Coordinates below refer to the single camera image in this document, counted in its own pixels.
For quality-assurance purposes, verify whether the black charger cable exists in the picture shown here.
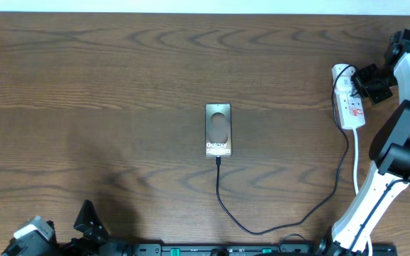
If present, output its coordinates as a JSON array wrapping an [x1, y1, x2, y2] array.
[[214, 63, 361, 236]]

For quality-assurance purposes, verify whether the bronze Galaxy smartphone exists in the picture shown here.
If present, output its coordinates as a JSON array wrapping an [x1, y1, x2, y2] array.
[[205, 103, 232, 157]]

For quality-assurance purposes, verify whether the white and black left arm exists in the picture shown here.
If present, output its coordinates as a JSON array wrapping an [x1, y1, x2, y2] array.
[[1, 200, 133, 256]]

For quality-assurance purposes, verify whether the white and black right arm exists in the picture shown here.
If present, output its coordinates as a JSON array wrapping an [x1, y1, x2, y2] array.
[[316, 29, 410, 255]]

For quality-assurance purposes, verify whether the white USB charger adapter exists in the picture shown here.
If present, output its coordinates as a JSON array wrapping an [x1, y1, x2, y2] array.
[[332, 63, 357, 95]]

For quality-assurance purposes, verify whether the white power strip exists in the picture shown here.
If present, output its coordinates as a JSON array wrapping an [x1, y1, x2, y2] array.
[[334, 91, 365, 130]]

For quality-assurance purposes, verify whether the white power strip cord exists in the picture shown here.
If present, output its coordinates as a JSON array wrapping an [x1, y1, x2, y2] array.
[[352, 128, 374, 256]]

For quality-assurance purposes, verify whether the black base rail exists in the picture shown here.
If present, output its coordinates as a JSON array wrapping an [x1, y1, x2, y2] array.
[[130, 233, 398, 256]]

